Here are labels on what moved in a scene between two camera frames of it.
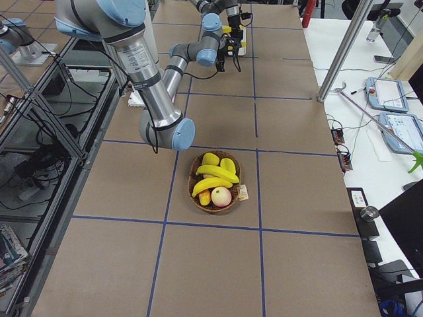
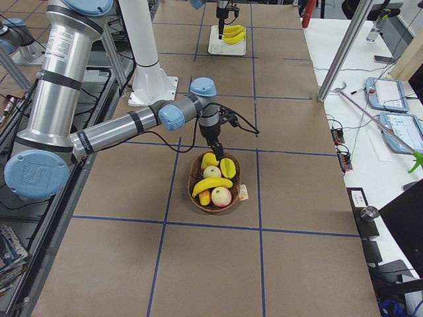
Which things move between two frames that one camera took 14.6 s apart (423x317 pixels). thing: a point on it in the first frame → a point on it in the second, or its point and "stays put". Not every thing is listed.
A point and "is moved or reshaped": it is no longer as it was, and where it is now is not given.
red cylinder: (308, 9) stays put
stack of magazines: (13, 258) stays put
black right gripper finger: (219, 64) → (218, 150)
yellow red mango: (205, 197) stays put
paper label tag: (243, 194) stays put
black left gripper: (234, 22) → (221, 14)
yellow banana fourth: (208, 183) stays put
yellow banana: (218, 172) is moved or reshaped
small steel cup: (369, 213) stays put
